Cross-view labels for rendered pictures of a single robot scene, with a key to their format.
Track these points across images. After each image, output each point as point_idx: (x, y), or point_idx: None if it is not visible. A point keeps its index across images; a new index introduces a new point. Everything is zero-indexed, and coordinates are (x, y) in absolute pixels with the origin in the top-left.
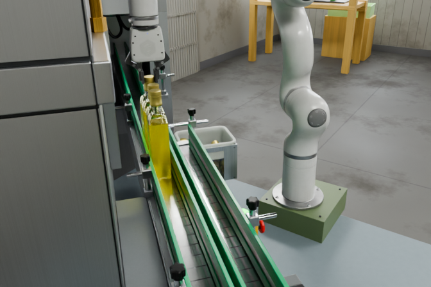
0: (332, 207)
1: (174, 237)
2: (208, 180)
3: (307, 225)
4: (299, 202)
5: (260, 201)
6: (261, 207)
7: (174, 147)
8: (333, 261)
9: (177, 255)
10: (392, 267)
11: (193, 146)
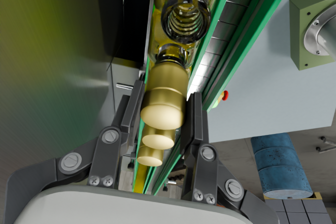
0: (332, 61)
1: (138, 146)
2: (208, 84)
3: (295, 54)
4: (318, 44)
5: (299, 11)
6: (295, 10)
7: (198, 51)
8: (274, 72)
9: (137, 152)
10: (294, 90)
11: (251, 13)
